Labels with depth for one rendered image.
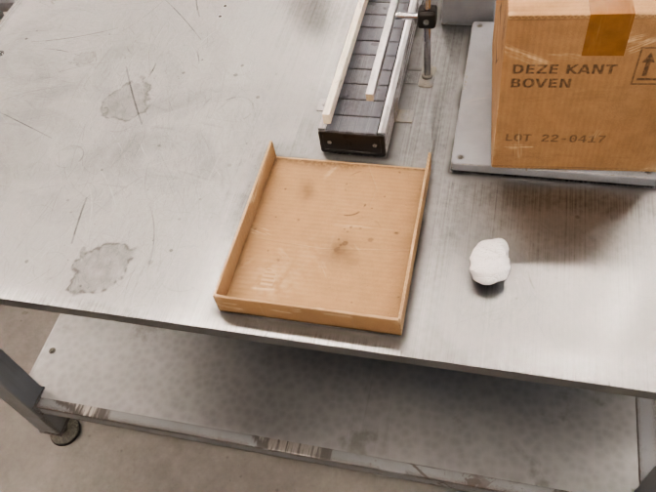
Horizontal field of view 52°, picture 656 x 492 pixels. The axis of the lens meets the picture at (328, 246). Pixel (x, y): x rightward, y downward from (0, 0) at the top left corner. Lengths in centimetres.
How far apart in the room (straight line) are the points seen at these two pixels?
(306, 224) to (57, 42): 75
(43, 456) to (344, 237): 120
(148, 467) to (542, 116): 130
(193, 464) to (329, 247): 94
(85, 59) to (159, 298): 63
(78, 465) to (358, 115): 121
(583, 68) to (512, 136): 14
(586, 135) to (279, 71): 57
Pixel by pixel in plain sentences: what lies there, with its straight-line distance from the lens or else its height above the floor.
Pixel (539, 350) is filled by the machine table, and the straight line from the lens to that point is 92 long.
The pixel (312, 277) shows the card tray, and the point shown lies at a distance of 97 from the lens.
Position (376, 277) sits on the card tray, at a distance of 96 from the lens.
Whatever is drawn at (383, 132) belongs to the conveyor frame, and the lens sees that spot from 109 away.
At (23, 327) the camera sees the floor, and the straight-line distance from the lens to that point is 221.
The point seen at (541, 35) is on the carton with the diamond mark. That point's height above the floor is 109.
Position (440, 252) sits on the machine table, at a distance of 99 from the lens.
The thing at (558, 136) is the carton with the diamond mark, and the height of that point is 92.
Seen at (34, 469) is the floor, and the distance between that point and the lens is 197.
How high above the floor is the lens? 163
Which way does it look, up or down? 53 degrees down
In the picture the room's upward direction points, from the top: 11 degrees counter-clockwise
